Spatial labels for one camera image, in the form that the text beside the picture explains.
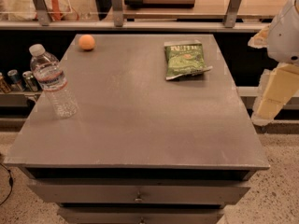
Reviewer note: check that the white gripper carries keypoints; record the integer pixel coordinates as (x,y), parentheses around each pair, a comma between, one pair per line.
(285,37)

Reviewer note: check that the green jalapeno chip bag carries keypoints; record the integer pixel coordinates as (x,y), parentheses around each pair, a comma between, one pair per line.
(184,58)

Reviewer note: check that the white orange bag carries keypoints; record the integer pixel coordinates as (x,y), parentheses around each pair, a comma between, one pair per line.
(38,10)

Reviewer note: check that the grey drawer cabinet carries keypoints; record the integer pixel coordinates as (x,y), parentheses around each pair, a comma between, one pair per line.
(141,149)

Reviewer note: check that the orange ball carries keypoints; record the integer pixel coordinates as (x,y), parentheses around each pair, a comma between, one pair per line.
(86,42)

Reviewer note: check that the metal shelf rail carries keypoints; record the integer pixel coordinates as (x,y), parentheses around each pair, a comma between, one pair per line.
(204,16)

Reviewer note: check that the blue soda can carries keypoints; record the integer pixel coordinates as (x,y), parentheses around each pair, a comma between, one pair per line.
(16,79)

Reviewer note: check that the green soda can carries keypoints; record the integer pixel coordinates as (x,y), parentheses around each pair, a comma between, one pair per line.
(30,80)

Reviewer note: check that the yellow soda can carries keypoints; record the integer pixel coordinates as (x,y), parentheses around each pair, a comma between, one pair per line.
(4,87)

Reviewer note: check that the clear plastic water bottle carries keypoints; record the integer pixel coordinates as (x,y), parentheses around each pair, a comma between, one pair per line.
(52,80)

